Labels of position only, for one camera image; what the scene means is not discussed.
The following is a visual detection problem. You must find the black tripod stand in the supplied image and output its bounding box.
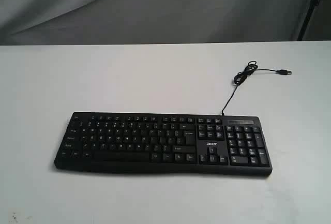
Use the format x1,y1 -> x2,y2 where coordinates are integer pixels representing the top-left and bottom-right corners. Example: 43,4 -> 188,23
296,0 -> 321,41

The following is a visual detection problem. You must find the grey backdrop cloth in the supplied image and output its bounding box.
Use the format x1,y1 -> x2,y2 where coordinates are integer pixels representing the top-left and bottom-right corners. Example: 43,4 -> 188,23
0,0 -> 331,46

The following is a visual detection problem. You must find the black Acer keyboard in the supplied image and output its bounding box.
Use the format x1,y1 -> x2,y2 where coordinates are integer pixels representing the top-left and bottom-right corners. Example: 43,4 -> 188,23
54,112 -> 272,176

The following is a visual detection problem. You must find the black USB cable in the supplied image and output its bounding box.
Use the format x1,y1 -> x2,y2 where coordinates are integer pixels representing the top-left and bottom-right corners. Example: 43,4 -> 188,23
221,61 -> 293,117

